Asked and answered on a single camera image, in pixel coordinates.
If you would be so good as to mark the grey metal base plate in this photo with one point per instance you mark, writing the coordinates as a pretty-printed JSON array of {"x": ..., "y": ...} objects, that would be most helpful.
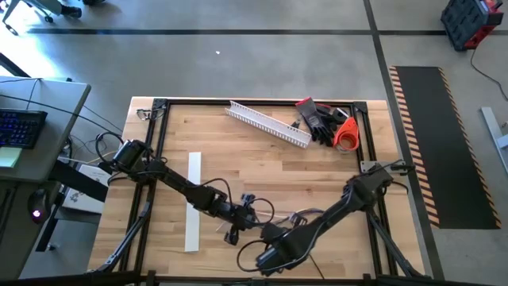
[{"x": 367, "y": 166}]

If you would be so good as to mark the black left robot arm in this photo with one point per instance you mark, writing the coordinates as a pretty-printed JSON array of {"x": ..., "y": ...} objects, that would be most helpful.
[{"x": 178, "y": 182}]

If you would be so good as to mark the person's shoe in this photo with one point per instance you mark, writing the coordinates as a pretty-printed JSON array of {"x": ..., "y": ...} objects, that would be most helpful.
[{"x": 71, "y": 11}]

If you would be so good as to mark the grey metal beam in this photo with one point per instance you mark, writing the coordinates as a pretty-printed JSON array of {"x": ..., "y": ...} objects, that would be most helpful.
[{"x": 494, "y": 135}]

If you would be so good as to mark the black keyboard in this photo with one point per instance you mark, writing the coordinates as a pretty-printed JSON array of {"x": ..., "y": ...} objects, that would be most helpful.
[{"x": 20, "y": 129}]

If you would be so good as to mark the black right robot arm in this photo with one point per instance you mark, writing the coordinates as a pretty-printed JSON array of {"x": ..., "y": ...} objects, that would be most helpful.
[{"x": 337, "y": 206}]

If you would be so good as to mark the white cardboard box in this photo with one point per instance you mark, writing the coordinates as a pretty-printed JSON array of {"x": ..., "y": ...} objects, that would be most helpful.
[{"x": 83, "y": 202}]

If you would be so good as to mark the white duct cover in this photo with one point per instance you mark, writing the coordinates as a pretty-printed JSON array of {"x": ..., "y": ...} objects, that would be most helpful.
[{"x": 194, "y": 167}]

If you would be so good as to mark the black red tool case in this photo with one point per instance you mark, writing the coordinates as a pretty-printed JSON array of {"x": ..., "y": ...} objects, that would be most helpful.
[{"x": 470, "y": 22}]

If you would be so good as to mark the grey desk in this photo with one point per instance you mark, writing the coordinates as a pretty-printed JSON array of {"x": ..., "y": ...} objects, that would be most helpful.
[{"x": 59, "y": 119}]

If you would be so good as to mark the black hazard-striped floor mat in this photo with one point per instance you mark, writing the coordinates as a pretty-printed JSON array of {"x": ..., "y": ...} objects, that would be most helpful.
[{"x": 444, "y": 151}]

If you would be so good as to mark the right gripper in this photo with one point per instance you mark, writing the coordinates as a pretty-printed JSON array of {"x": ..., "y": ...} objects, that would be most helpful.
[{"x": 274, "y": 232}]

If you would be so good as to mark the grey rolling stand base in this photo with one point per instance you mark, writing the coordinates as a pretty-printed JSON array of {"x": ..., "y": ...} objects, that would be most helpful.
[{"x": 39, "y": 6}]

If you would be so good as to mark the black computer mouse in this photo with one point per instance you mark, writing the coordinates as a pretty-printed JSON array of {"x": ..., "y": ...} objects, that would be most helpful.
[{"x": 37, "y": 206}]

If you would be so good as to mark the black work glove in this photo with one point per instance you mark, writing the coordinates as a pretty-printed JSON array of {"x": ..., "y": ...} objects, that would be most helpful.
[
  {"x": 327, "y": 127},
  {"x": 311, "y": 117}
]

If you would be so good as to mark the black tape roll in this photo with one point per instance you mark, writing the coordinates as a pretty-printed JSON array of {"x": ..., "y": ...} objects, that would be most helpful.
[{"x": 340, "y": 115}]

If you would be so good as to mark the green sticky note pad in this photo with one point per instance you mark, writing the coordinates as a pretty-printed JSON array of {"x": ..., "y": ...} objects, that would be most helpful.
[{"x": 8, "y": 157}]

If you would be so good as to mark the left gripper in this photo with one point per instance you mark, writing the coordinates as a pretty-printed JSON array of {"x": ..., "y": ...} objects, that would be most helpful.
[{"x": 236, "y": 214}]

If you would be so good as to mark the orange tape dispenser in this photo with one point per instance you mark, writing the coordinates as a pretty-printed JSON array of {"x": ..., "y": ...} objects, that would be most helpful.
[{"x": 349, "y": 127}]

